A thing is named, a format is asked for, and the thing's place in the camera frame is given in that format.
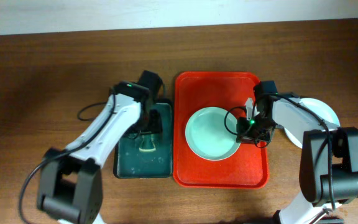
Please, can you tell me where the yellow green sponge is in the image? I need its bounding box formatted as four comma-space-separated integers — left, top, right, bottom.
139, 136, 156, 152

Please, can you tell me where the pale green plate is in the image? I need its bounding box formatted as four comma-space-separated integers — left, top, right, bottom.
185, 107, 240, 161

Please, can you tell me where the light blue plate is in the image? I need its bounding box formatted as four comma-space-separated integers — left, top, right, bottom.
284, 98, 340, 148

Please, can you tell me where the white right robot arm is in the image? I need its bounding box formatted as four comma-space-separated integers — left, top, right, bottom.
235, 80, 358, 224

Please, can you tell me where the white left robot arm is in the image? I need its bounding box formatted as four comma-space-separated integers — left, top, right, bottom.
37, 78, 173, 223

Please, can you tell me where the red plastic tray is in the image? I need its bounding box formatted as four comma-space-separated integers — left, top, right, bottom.
173, 72, 269, 189

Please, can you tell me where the dark green water basin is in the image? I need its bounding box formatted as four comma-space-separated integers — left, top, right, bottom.
113, 98, 173, 179

